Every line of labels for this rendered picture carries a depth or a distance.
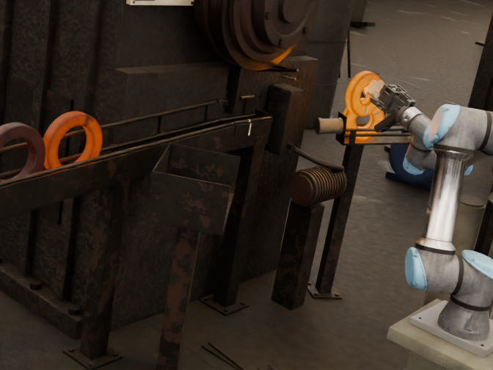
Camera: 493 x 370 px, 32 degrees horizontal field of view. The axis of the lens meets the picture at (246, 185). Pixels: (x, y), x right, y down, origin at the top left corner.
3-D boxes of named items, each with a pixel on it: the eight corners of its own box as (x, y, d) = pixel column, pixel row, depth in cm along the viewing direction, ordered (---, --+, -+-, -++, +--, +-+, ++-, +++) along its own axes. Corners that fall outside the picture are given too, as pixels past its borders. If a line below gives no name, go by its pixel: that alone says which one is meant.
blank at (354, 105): (347, 73, 292) (354, 75, 290) (378, 68, 302) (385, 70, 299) (342, 117, 298) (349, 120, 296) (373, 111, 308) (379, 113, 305)
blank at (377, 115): (351, 145, 319) (354, 148, 316) (334, 111, 312) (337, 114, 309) (386, 124, 320) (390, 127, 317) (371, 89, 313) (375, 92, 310)
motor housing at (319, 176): (262, 300, 321) (288, 165, 304) (296, 285, 338) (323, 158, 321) (289, 315, 314) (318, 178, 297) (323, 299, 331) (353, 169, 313)
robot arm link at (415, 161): (434, 180, 287) (445, 153, 280) (402, 174, 286) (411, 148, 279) (431, 165, 293) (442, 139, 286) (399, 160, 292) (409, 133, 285)
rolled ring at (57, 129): (42, 133, 220) (34, 129, 222) (56, 191, 230) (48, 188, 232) (96, 103, 231) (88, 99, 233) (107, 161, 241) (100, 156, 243)
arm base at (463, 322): (497, 335, 256) (506, 304, 254) (471, 344, 246) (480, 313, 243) (454, 313, 266) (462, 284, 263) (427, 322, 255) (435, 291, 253)
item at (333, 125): (313, 131, 314) (315, 115, 312) (337, 131, 317) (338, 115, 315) (319, 136, 309) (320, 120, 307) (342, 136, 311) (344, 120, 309)
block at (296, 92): (256, 147, 309) (268, 82, 301) (269, 144, 315) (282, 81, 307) (279, 157, 303) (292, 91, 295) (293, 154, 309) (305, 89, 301)
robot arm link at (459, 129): (459, 299, 245) (494, 109, 242) (408, 291, 244) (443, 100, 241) (446, 291, 257) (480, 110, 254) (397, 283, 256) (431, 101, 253)
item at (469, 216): (412, 324, 324) (446, 196, 307) (427, 316, 333) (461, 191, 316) (440, 338, 317) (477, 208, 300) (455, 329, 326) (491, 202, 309)
